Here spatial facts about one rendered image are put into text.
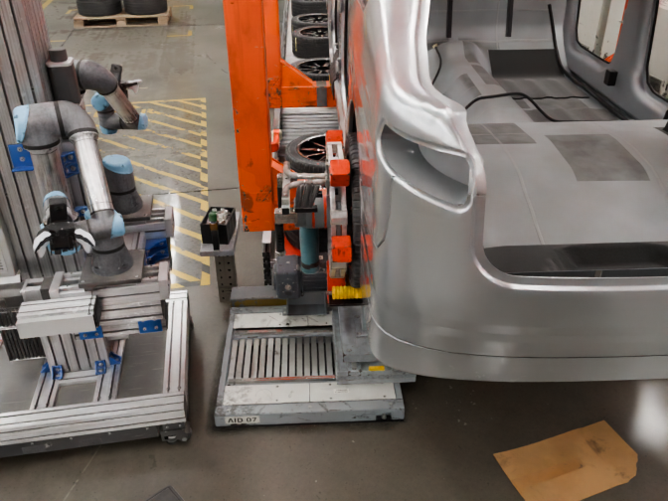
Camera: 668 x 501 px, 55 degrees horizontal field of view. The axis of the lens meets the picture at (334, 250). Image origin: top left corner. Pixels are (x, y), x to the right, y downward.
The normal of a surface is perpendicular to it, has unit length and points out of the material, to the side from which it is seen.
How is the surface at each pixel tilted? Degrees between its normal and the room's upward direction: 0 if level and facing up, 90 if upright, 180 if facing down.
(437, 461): 0
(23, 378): 0
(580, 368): 102
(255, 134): 90
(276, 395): 0
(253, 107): 90
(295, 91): 90
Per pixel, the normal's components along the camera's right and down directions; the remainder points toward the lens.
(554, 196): 0.01, -0.61
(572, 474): -0.02, -0.85
